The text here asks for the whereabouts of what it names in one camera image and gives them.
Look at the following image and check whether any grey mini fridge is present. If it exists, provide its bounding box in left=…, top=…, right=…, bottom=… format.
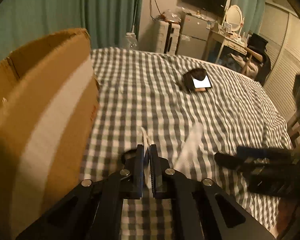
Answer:
left=177, top=12, right=210, bottom=60

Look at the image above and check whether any brown cardboard box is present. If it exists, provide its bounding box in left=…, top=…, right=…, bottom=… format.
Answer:
left=0, top=28, right=98, bottom=239

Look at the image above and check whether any black hair tie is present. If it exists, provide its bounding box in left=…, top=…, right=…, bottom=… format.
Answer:
left=120, top=148, right=138, bottom=165

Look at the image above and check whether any green curtain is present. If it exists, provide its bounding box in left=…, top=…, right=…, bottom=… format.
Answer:
left=231, top=0, right=266, bottom=34
left=0, top=0, right=142, bottom=61

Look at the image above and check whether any clear water bottle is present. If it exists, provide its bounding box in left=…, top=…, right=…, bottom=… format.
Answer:
left=125, top=33, right=138, bottom=50

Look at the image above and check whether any oval vanity mirror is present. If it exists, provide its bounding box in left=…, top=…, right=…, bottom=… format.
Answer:
left=225, top=5, right=244, bottom=32

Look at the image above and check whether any white suitcase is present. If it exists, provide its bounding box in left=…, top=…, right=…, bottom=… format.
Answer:
left=153, top=20, right=180, bottom=55

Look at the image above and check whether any checkered bed sheet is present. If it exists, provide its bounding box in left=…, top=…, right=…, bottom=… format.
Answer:
left=80, top=48, right=290, bottom=232

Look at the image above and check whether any black chair with clothes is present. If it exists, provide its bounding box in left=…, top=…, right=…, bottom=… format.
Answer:
left=230, top=34, right=271, bottom=86

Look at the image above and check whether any black glossy jar box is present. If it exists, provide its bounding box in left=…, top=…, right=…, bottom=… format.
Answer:
left=181, top=68, right=212, bottom=93

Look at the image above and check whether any white dressing table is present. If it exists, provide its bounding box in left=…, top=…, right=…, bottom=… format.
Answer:
left=202, top=30, right=247, bottom=64

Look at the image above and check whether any white sachet packet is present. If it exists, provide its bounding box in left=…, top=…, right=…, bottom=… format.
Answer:
left=141, top=127, right=153, bottom=190

